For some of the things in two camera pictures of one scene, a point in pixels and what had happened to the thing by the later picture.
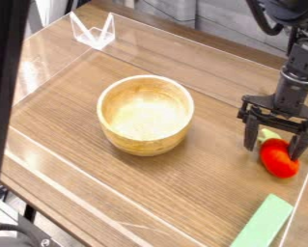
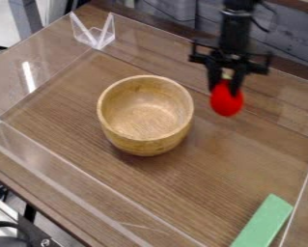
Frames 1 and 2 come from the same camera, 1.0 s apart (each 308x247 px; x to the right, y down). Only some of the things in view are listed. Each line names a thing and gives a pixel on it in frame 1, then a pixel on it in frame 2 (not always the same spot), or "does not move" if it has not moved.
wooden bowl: x=145 y=113 does not move
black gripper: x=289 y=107 to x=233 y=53
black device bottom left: x=21 y=240 does not move
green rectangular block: x=263 y=226 does not move
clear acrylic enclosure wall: x=124 y=152 does not move
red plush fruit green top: x=275 y=155 to x=225 y=103
